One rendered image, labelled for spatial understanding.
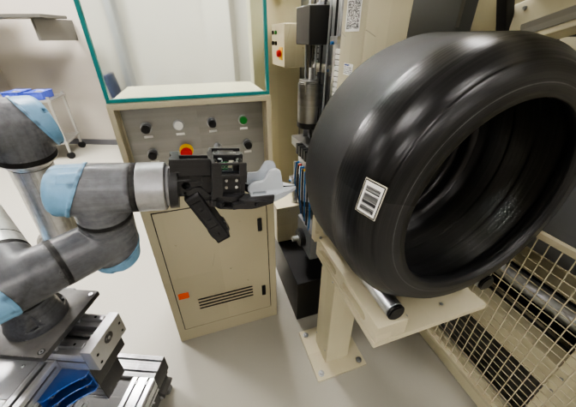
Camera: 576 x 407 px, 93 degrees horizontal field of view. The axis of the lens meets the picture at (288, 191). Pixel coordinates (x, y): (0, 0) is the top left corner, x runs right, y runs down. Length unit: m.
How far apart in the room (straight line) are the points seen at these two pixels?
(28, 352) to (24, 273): 0.62
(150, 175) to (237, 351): 1.38
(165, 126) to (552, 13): 1.14
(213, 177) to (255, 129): 0.74
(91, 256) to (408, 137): 0.50
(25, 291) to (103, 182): 0.17
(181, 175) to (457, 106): 0.41
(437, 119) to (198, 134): 0.87
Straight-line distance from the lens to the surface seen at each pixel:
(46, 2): 5.05
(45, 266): 0.50
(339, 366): 1.66
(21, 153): 0.81
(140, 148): 1.16
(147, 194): 0.44
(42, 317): 1.10
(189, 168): 0.44
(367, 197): 0.46
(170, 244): 1.31
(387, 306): 0.73
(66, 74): 5.12
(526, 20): 1.00
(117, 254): 0.52
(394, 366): 1.74
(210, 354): 1.73
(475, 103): 0.49
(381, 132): 0.46
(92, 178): 0.45
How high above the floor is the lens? 1.46
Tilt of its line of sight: 30 degrees down
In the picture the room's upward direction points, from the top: straight up
